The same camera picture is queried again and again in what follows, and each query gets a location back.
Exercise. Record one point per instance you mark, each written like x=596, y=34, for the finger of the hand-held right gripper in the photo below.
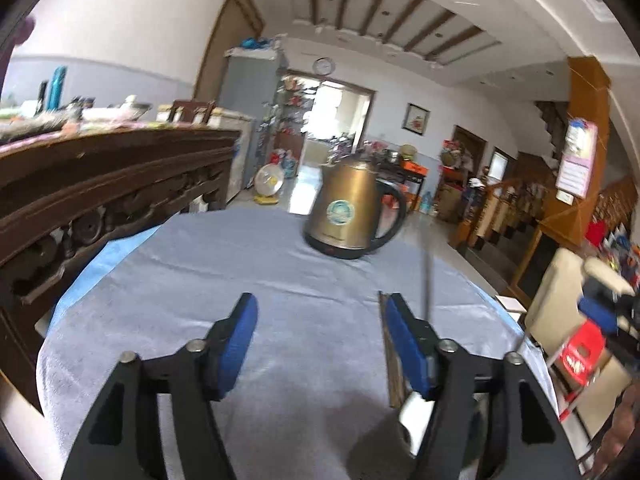
x=597, y=312

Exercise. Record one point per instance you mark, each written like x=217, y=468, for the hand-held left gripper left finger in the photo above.
x=235, y=350

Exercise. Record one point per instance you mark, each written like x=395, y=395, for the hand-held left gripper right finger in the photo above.
x=407, y=345

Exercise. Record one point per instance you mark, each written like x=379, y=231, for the bunch of dark chopsticks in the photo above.
x=389, y=360

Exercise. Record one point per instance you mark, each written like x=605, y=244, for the cream chair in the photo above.
x=555, y=300

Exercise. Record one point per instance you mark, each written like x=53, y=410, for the red plastic stool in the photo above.
x=580, y=355

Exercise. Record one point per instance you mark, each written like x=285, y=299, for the grey tablecloth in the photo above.
x=300, y=335

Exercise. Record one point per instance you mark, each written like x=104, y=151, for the wooden stair railing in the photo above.
x=500, y=210

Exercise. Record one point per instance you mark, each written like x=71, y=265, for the blue water jug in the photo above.
x=425, y=204

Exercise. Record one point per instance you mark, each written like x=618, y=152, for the brass electric kettle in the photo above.
x=345, y=210

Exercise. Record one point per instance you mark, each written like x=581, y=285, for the blue under cloth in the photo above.
x=100, y=265

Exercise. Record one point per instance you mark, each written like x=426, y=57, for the small yellow floor fan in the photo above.
x=269, y=182

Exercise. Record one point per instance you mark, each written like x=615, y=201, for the orange box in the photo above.
x=415, y=167

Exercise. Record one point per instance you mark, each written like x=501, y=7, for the carved dark wooden sideboard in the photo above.
x=100, y=170

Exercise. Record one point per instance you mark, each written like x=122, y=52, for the grey refrigerator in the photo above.
x=250, y=110

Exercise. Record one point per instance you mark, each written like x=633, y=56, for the dark wooden chair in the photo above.
x=192, y=111

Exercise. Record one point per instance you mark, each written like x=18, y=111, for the teal thermos bottle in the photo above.
x=56, y=87

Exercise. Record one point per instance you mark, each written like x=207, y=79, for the black bottle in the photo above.
x=42, y=95

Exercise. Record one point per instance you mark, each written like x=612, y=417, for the purple thermos bottle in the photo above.
x=25, y=30

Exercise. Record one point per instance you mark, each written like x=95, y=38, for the wall calendar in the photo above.
x=577, y=160

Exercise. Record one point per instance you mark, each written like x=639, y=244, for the framed wall picture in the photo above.
x=416, y=119

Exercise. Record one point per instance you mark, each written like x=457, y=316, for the round wall clock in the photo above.
x=323, y=66

